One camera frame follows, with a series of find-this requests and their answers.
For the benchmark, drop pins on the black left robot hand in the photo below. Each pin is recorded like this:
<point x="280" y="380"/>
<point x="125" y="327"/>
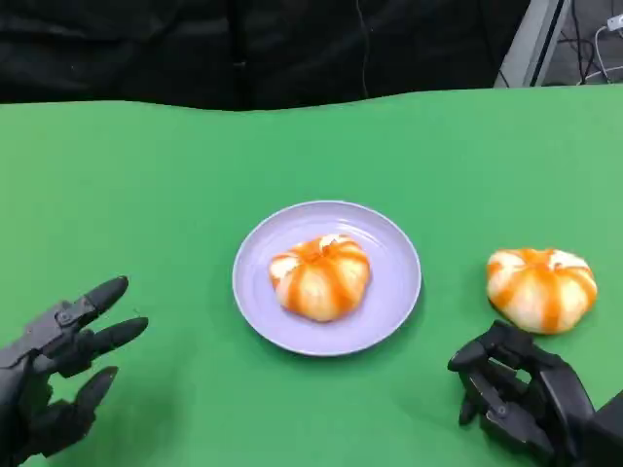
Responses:
<point x="34" y="379"/>

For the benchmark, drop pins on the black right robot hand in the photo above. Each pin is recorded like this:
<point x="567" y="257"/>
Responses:
<point x="555" y="399"/>

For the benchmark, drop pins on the orange and white bread roll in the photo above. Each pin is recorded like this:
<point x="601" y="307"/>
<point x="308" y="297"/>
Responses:
<point x="540" y="292"/>
<point x="318" y="282"/>

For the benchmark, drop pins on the green table cloth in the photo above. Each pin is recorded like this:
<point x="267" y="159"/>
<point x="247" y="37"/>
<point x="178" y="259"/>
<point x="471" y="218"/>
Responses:
<point x="146" y="194"/>

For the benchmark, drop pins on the lilac plate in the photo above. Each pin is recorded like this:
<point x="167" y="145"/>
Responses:
<point x="253" y="292"/>

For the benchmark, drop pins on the black backdrop curtain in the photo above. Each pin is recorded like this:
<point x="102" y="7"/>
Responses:
<point x="194" y="48"/>

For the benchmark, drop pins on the grey metal frame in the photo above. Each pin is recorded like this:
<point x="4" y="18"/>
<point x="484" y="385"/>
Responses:
<point x="533" y="44"/>

